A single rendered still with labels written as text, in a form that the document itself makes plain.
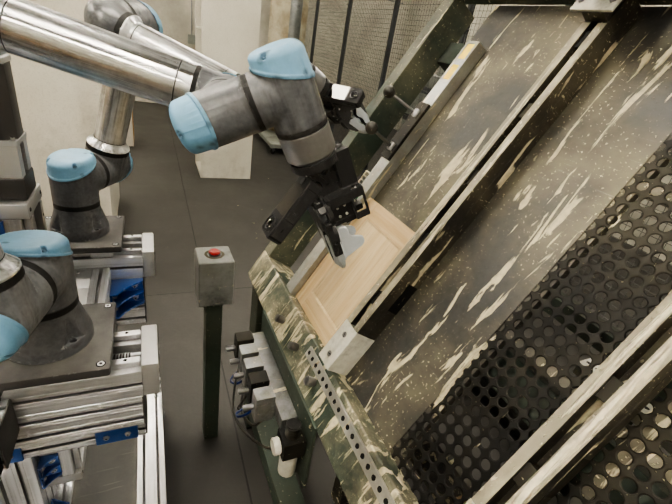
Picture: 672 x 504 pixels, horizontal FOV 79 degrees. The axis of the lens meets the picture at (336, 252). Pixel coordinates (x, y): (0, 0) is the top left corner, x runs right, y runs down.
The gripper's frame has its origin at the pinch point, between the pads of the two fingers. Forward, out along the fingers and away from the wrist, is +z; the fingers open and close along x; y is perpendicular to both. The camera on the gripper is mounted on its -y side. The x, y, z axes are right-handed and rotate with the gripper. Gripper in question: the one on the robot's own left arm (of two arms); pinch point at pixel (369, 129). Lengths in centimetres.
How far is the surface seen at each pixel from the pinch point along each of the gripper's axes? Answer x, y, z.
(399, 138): -2.1, -4.3, 8.4
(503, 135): -0.2, -40.8, 6.9
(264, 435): 114, 39, 44
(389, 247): 31.1, -16.5, 11.9
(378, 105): -16.2, 14.4, 8.7
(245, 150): -62, 367, 99
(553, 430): 54, -73, 6
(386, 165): 6.7, -2.8, 9.5
